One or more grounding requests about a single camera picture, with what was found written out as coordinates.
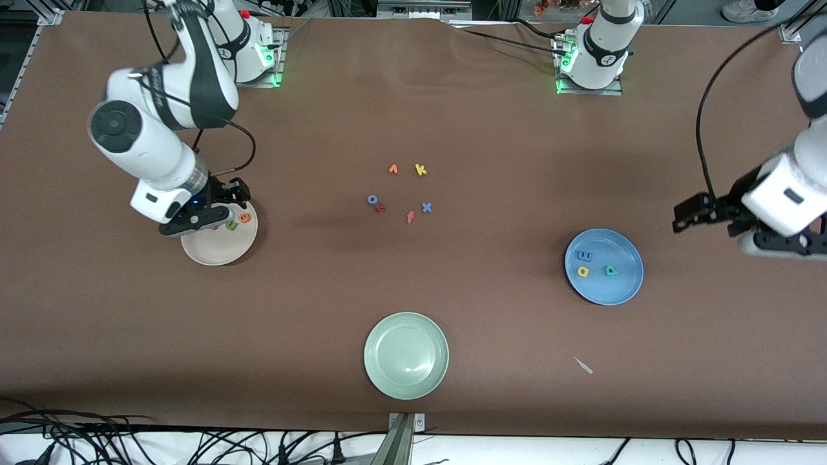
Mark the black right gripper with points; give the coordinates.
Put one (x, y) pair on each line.
(220, 193)

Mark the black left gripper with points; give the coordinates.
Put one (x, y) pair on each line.
(725, 205)

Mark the teal foam letter p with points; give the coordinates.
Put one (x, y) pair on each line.
(610, 270)

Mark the blue foam letter m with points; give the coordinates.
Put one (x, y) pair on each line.
(583, 256)

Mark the yellow foam letter a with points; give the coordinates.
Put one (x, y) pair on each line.
(583, 272)

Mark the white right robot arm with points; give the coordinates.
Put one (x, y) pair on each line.
(142, 148)

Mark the beige brown plate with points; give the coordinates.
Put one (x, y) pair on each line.
(219, 248)

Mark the blue plate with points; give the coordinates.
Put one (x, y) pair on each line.
(614, 287)

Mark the brown table cover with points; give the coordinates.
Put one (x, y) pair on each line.
(129, 323)

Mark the small white paper scrap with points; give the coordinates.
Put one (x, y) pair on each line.
(584, 366)

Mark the white shoe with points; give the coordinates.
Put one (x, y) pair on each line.
(743, 11)

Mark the pale green plate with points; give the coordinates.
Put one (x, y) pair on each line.
(406, 355)

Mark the small orange background object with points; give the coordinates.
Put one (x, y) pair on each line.
(541, 8)

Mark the grey metal box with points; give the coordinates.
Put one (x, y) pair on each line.
(423, 10)

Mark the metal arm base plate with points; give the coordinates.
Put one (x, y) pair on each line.
(249, 84)
(591, 92)

